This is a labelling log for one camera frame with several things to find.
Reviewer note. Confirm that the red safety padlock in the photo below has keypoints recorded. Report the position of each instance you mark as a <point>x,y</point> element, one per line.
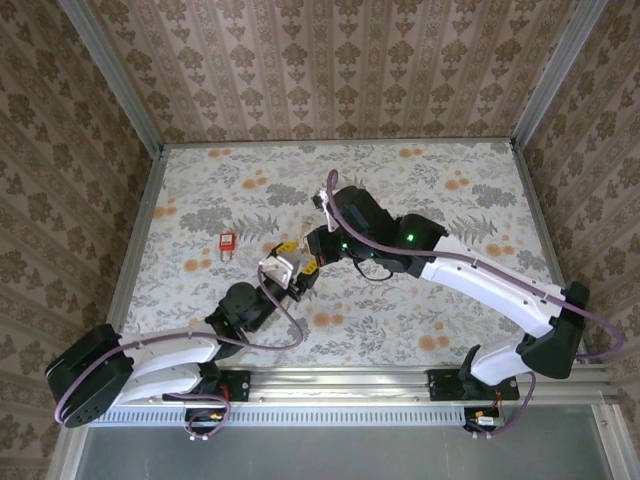
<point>226,242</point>

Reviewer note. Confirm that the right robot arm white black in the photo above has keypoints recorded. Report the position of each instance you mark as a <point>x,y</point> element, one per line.
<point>500,290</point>

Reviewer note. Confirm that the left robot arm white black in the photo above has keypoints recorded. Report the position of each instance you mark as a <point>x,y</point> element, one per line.
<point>160,360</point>

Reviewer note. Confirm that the floral table cloth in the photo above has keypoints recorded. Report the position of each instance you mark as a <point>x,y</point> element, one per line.
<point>400,170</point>

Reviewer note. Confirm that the grey metal panel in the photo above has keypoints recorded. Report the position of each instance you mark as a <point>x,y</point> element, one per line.
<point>325,455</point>

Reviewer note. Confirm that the thin aluminium table edge rail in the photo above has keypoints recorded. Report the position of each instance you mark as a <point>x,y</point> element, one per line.
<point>340,143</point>

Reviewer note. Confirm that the aluminium base rail extrusion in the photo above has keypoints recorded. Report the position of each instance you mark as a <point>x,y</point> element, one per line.
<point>340,382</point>

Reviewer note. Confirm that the aluminium table side rail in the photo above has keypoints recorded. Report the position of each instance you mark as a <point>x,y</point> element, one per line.
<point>150,200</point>
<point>535,210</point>

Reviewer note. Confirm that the aluminium frame post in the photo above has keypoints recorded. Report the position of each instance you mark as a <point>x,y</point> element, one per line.
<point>560,70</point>
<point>115,80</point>

